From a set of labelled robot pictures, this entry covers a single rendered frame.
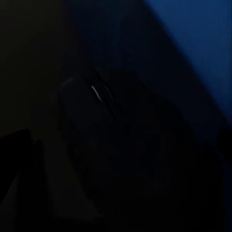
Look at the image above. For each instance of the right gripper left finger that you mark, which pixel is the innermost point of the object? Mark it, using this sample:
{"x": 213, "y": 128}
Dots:
{"x": 14, "y": 148}

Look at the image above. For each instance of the room divider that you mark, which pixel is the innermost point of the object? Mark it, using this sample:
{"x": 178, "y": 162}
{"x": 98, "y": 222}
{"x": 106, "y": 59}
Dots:
{"x": 201, "y": 30}

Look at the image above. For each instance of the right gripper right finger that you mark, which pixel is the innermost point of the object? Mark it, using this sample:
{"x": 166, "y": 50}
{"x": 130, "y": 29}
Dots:
{"x": 224, "y": 143}

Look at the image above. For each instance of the mouse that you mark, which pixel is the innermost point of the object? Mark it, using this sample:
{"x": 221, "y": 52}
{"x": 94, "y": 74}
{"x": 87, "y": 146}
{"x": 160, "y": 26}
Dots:
{"x": 135, "y": 154}

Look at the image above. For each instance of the desk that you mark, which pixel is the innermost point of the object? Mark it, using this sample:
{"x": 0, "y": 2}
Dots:
{"x": 45, "y": 43}

